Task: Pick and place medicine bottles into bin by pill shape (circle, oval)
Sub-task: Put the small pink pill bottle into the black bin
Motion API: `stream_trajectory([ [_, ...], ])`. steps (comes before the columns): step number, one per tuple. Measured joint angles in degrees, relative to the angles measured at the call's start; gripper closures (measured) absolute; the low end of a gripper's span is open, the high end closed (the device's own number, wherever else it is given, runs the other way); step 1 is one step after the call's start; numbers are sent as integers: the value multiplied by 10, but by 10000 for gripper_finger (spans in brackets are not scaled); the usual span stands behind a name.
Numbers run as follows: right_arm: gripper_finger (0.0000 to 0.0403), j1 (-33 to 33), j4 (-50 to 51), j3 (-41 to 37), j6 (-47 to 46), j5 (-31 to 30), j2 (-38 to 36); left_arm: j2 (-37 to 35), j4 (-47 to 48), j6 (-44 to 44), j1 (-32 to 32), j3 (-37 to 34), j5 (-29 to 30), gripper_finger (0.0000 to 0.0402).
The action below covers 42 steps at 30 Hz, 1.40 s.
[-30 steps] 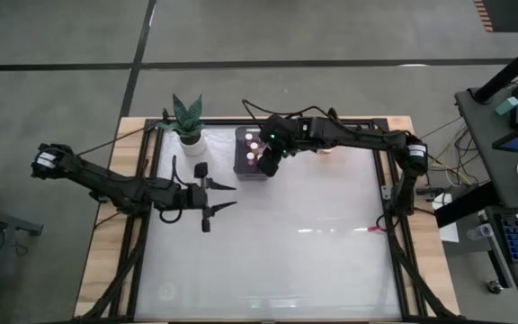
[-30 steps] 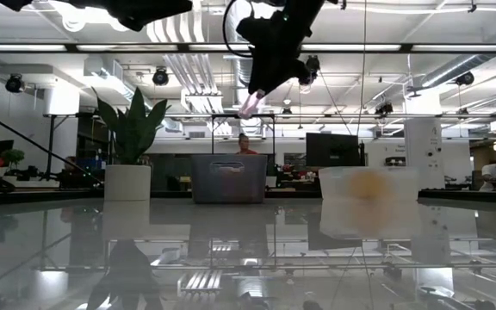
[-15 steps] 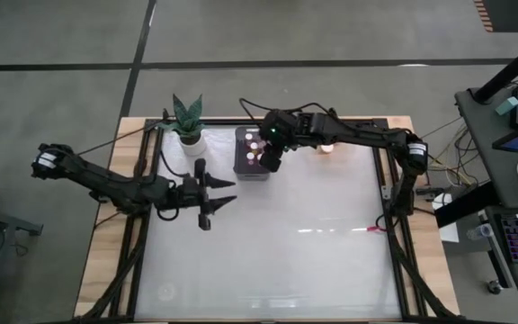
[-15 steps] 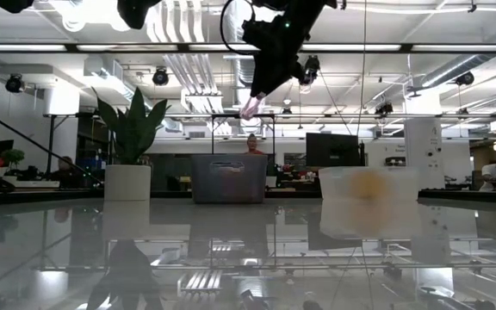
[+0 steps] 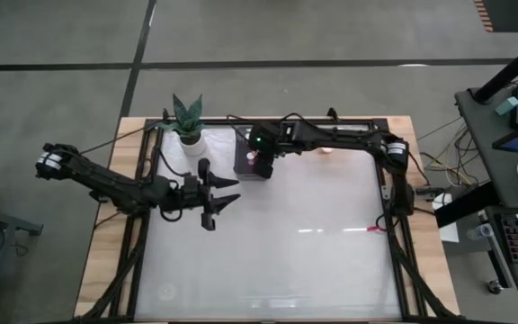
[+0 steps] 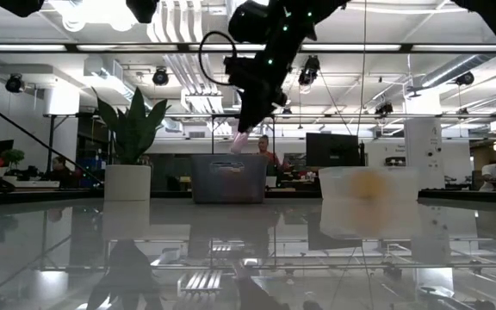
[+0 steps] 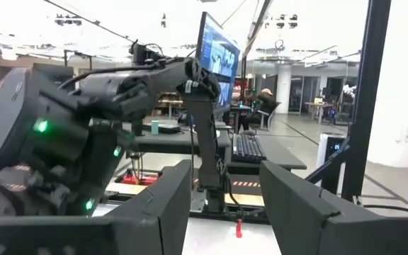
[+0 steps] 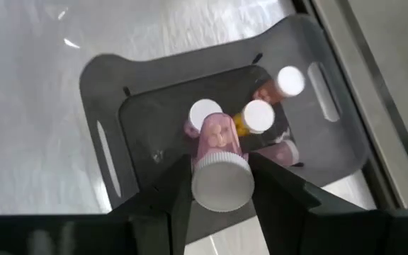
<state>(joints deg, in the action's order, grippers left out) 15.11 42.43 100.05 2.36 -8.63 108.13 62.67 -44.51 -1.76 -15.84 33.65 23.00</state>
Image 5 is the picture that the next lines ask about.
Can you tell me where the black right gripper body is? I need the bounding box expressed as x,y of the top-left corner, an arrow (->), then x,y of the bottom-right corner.
246,121 -> 282,181

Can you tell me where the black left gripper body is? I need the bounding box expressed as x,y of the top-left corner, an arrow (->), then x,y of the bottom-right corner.
168,157 -> 218,231

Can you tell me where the grey plastic bin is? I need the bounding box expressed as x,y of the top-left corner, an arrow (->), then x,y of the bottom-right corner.
233,125 -> 272,182

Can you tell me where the snake plant in white pot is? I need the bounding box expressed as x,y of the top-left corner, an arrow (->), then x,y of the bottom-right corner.
157,93 -> 207,158

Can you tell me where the wooden table board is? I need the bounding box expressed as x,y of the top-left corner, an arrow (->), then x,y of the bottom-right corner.
73,115 -> 461,319

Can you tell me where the grey metal beam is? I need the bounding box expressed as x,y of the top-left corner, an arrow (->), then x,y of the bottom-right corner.
0,202 -> 44,238

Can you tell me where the white paper sheet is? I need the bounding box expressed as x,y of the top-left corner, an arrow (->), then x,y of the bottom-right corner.
432,192 -> 460,244

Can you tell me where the dark grey side desk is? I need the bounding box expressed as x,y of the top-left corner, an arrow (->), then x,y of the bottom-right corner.
433,85 -> 518,323

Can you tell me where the clear plastic bottle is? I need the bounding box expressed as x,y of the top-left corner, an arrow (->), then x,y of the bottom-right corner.
465,223 -> 494,240

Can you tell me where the small teal box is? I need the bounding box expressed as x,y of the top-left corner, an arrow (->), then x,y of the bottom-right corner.
495,96 -> 518,117

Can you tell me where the black stand pole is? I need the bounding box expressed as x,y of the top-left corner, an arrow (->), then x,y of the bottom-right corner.
472,33 -> 518,104

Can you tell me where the dark floor mat striped edge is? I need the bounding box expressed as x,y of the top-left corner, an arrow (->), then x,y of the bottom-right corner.
473,0 -> 518,33

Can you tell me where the black aluminium table frame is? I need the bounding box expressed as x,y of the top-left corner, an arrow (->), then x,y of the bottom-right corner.
74,107 -> 465,324

